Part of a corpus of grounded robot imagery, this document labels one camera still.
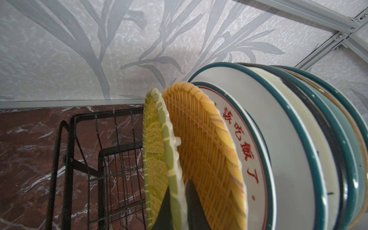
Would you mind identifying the white plate green emblem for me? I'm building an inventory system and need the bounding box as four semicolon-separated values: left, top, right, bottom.
190;62;328;230

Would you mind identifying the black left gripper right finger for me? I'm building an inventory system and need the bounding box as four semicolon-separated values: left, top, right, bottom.
186;180;210;230

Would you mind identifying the black wire dish rack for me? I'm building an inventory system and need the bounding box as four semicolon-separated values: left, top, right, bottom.
45;106;148;230

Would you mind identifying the green yellow woven plate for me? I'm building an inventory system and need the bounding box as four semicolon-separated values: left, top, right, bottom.
143;88;189;230

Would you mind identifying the orange woven plate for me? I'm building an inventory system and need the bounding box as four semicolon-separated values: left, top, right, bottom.
163;82;248;230

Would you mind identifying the mint green flower plate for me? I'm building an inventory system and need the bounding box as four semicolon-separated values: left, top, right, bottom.
280;66;368;229

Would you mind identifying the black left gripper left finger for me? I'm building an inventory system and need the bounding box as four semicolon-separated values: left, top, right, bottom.
152;188;173;230

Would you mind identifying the white plate dark lettered rim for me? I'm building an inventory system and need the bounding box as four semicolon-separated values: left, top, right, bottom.
258;64;360;230

